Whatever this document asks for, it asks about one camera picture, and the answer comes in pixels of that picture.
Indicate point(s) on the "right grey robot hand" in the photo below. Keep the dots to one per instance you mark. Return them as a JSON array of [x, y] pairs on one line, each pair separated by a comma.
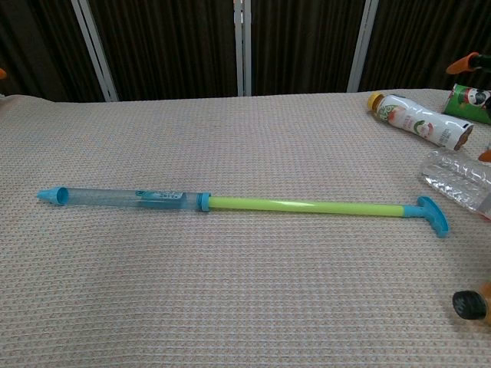
[[466, 64]]

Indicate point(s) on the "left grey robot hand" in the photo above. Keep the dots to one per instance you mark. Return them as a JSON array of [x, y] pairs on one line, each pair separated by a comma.
[[2, 73]]

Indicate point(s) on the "green transparent plastic tube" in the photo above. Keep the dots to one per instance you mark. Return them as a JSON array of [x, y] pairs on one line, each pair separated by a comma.
[[115, 197]]

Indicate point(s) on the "green chips can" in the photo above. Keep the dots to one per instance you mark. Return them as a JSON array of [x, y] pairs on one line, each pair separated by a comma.
[[470, 101]]

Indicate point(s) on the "dark brown screen panel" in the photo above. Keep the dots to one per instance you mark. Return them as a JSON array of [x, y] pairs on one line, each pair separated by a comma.
[[38, 46], [422, 38], [169, 46], [303, 42]]

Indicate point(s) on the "white bottle with yellow cap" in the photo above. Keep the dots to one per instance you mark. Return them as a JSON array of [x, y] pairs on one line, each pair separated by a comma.
[[416, 120]]

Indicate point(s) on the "clear crinkled plastic bottle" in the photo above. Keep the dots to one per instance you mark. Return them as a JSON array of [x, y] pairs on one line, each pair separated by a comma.
[[456, 176]]

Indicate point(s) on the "orange drink bottle black cap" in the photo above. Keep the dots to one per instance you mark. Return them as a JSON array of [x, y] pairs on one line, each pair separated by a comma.
[[468, 304]]

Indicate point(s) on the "beige woven tablecloth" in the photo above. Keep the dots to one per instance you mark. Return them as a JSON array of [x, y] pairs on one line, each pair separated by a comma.
[[230, 299]]

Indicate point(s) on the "white screen frame post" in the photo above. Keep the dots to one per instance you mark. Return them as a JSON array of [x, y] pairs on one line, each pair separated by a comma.
[[362, 46], [242, 46], [94, 50]]

